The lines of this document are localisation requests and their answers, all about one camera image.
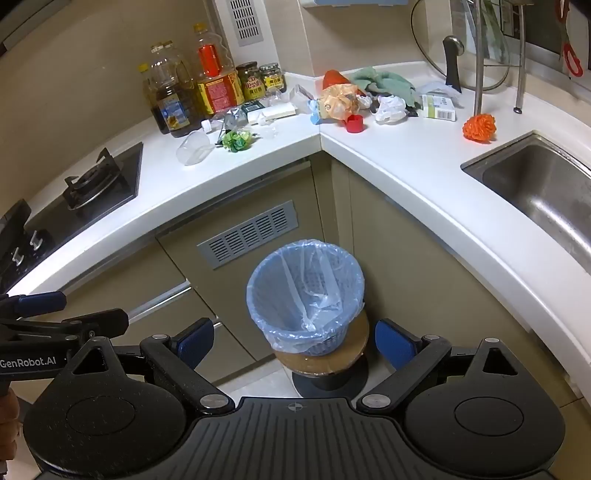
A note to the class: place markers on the beige base cabinet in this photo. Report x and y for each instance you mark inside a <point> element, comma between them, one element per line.
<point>138,277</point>

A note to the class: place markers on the round wooden stool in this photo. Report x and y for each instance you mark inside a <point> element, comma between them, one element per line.
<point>337,357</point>

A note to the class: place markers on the orange mesh scrubber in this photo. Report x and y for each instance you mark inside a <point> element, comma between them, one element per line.
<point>480,128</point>

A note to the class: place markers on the checkered lid sauce jar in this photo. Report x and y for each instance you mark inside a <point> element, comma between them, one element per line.
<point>272,79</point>

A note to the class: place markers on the green cloth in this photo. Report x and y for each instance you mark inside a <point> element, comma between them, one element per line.
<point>388,83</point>

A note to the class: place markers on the window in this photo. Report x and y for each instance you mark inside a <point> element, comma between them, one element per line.
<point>545,27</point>

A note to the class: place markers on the waste basket with blue liner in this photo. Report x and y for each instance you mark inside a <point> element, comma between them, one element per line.
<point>295,300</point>

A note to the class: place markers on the orange plastic bag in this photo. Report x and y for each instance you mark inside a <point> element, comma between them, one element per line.
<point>334,77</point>

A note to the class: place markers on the red plastic cap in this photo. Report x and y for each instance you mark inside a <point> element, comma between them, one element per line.
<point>354,124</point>

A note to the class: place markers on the red plastic hook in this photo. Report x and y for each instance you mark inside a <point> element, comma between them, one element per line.
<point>572,60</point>

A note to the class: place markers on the grey cabinet vent grille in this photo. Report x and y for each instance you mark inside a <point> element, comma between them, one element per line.
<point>247,237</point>

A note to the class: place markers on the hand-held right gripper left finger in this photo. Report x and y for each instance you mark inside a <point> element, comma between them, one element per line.
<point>198,342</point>

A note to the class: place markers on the clear plastic cup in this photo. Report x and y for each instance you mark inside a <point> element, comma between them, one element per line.
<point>194,148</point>

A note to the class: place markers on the white blue wall dispenser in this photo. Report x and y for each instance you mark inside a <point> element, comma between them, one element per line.
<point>328,2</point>

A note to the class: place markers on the blue label oil bottle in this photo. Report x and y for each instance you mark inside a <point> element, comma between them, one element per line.
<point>174,117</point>

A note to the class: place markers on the steel sink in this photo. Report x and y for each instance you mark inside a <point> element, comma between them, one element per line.
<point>540,194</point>

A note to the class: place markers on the green white carton box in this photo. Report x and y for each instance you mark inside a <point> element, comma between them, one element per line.
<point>436,108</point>

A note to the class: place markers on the printed translucent plastic bag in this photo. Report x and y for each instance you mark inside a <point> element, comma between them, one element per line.
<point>339,102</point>

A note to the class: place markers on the clear plastic container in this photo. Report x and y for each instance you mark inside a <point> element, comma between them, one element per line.
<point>295,94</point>

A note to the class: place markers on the black lid sauce jar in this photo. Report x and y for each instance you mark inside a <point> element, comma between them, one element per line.
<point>250,85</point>

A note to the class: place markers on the crushed clear water bottle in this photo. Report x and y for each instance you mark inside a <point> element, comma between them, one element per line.
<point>235,117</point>

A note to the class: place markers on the black gas stove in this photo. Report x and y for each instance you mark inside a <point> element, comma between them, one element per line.
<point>106,177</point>

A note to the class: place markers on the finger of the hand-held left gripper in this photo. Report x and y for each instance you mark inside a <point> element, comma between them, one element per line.
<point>99,321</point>
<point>41,302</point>

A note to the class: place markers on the glass pot lid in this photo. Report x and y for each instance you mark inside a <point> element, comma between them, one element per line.
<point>450,60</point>

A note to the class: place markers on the grey wall vent grille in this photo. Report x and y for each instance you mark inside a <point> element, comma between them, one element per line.
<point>247,21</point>

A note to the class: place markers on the green crumpled wrapper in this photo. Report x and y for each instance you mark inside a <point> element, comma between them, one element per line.
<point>238,140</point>

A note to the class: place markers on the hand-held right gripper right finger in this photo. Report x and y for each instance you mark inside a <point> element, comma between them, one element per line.
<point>392,344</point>

